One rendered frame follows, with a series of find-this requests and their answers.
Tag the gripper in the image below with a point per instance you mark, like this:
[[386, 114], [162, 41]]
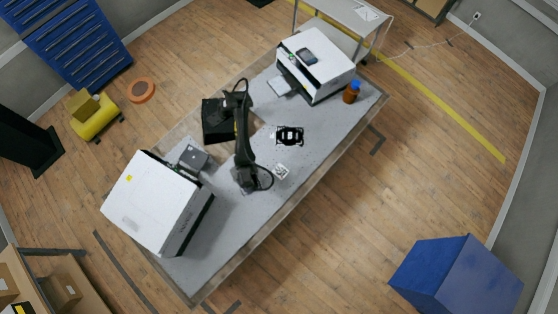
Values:
[[234, 173]]

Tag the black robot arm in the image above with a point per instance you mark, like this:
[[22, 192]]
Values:
[[241, 131]]

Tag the brown bottle with blue cap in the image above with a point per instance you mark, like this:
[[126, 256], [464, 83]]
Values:
[[350, 95]]

